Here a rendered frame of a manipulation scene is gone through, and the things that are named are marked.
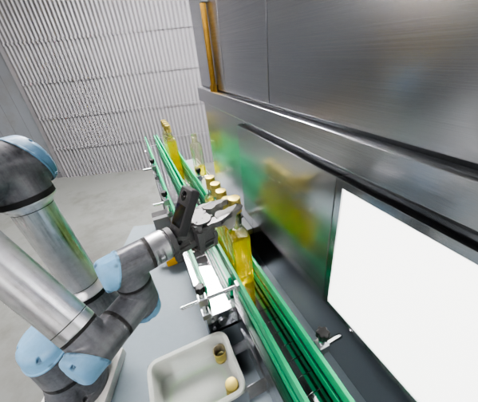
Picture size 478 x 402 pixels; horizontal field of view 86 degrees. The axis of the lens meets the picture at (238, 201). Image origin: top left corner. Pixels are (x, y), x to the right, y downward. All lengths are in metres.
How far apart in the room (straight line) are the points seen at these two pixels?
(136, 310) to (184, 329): 0.37
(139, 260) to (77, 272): 0.23
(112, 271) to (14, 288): 0.15
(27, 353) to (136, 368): 0.30
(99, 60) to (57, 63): 0.53
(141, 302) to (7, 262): 0.25
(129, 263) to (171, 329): 0.45
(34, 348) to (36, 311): 0.21
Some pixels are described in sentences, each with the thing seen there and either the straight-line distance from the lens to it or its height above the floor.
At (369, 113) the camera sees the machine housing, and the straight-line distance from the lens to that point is 0.47.
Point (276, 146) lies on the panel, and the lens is 0.65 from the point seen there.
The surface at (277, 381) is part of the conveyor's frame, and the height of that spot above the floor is 0.88.
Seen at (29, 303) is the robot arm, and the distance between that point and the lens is 0.59.
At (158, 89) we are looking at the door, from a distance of 3.96.
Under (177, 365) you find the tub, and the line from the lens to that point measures 0.87.
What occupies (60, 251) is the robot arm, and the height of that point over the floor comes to 1.17.
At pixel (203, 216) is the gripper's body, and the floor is 1.19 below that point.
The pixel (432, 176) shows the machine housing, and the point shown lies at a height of 1.38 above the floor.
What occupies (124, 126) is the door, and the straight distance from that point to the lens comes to 4.21.
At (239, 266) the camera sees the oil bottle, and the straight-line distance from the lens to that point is 0.79.
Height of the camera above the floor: 1.54
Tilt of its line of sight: 31 degrees down
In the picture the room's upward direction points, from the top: 6 degrees counter-clockwise
